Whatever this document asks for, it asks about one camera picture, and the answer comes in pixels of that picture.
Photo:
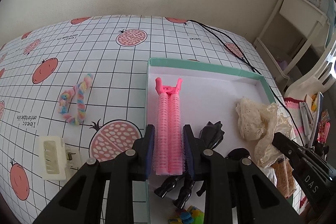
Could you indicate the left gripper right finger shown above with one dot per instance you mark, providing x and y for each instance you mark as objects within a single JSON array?
[{"x": 234, "y": 189}]

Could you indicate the cream plastic hair claw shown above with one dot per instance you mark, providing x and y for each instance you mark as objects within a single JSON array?
[{"x": 59, "y": 162}]

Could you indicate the nail clipper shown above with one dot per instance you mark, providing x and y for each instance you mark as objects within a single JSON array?
[{"x": 307, "y": 119}]

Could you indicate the pink crochet mat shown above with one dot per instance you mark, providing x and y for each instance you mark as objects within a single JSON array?
[{"x": 293, "y": 106}]

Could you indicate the pink hair roller clip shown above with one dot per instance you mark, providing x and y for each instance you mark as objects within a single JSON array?
[{"x": 168, "y": 141}]

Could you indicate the pomegranate print grid bedsheet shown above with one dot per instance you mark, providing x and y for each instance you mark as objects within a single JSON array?
[{"x": 58, "y": 79}]

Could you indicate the colourful building block toy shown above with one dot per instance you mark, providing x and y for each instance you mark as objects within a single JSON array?
[{"x": 191, "y": 215}]

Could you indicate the black toy car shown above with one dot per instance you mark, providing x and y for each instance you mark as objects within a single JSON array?
[{"x": 238, "y": 154}]

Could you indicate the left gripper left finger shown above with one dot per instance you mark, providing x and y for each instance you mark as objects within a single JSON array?
[{"x": 80, "y": 200}]

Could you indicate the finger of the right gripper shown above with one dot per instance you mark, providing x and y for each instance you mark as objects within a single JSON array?
[{"x": 288, "y": 146}]

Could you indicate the black action figure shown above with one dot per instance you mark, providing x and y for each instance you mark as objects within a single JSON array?
[{"x": 210, "y": 137}]

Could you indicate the cream lace cloth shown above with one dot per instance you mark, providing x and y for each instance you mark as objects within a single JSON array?
[{"x": 259, "y": 122}]

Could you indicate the orange snack packet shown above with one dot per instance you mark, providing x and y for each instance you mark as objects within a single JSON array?
[{"x": 285, "y": 180}]

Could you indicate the teal shallow box tray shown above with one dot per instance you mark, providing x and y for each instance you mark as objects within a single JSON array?
[{"x": 209, "y": 94}]

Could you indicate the white bedside shelf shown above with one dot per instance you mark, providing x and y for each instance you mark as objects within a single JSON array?
[{"x": 296, "y": 47}]

